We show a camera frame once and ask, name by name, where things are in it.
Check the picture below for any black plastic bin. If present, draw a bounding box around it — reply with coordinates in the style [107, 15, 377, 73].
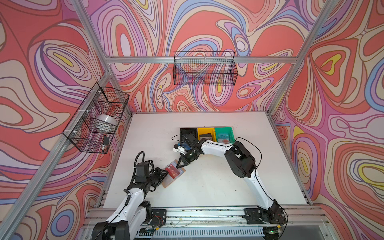
[180, 128, 198, 143]

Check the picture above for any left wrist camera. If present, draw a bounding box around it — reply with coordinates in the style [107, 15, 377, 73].
[136, 161, 154, 182]

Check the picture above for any small black box in basket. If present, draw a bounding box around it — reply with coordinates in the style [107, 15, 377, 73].
[103, 135, 110, 146]

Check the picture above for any tan leather card holder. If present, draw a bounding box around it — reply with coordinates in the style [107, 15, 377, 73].
[162, 160, 186, 188]

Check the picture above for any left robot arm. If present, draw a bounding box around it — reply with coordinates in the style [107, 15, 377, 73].
[91, 151, 168, 240]

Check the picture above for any back wire basket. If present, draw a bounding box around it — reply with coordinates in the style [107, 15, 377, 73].
[173, 50, 238, 86]

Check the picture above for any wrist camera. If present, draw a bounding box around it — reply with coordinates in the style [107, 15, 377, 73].
[173, 143, 186, 155]
[136, 161, 154, 182]

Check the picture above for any aluminium front rail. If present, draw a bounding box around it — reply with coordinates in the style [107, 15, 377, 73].
[83, 205, 331, 238]

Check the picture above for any green plastic bin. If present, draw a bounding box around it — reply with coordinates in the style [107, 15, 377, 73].
[215, 127, 235, 144]

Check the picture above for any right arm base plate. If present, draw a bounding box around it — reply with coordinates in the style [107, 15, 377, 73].
[242, 208, 287, 225]

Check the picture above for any left wire basket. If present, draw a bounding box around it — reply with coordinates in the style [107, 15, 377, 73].
[63, 83, 130, 154]

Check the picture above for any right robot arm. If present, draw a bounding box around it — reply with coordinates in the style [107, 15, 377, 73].
[173, 134, 289, 225]

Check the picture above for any wire basket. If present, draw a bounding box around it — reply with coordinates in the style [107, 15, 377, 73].
[173, 50, 238, 86]
[63, 83, 130, 154]

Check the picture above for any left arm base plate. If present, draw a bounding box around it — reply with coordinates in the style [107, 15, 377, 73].
[141, 209, 167, 228]

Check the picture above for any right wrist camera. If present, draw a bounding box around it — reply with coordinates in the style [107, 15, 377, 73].
[173, 143, 186, 155]

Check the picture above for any silver tape roll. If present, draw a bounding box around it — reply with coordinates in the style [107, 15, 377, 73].
[96, 114, 118, 126]

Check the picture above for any red credit card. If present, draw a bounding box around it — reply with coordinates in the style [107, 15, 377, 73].
[166, 164, 181, 179]

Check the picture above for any yellow plastic bin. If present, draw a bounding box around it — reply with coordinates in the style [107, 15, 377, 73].
[198, 128, 217, 142]

